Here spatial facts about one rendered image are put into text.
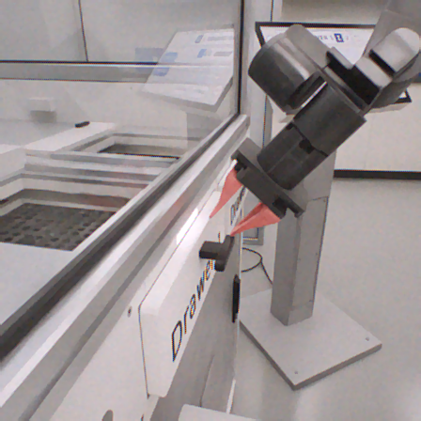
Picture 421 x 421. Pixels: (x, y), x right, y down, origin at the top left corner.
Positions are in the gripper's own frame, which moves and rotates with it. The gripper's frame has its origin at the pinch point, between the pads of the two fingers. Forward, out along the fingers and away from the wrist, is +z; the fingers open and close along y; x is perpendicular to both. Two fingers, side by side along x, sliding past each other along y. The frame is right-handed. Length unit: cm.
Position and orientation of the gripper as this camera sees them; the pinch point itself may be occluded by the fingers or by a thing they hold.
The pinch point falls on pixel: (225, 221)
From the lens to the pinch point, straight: 45.7
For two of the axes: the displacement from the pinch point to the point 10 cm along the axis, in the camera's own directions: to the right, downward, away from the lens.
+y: -7.4, -6.6, -0.8
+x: -2.6, 4.0, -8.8
